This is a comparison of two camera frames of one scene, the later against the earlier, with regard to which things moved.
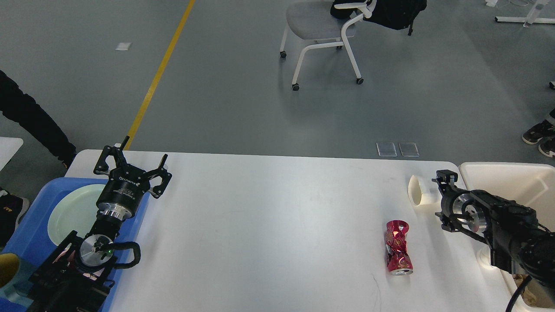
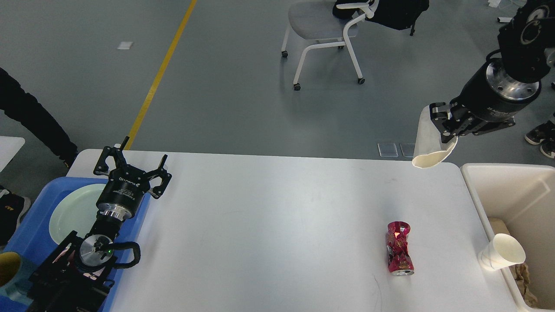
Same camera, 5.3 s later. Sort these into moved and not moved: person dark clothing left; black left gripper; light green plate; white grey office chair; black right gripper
Moved: black right gripper
Not moved: white grey office chair; black left gripper; person dark clothing left; light green plate
